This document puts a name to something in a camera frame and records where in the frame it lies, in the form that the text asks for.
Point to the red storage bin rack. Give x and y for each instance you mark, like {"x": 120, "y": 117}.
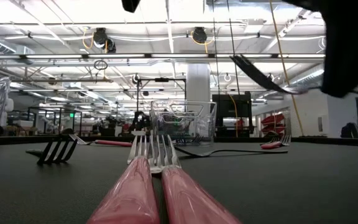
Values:
{"x": 273, "y": 119}

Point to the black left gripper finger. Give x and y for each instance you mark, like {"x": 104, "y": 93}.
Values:
{"x": 131, "y": 5}

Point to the black cabinet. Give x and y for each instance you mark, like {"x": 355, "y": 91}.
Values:
{"x": 228, "y": 107}

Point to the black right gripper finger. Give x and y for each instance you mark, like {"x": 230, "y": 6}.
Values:
{"x": 346, "y": 68}

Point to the white building pillar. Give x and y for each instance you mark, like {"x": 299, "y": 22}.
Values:
{"x": 198, "y": 82}

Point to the background robot arms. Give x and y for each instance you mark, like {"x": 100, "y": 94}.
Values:
{"x": 140, "y": 121}

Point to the black backpack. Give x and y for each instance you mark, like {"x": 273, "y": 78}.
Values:
{"x": 350, "y": 130}

